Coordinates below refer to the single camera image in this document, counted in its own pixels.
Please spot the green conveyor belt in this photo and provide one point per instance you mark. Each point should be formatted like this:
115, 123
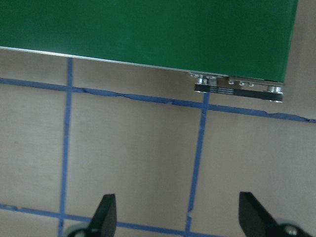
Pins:
148, 29

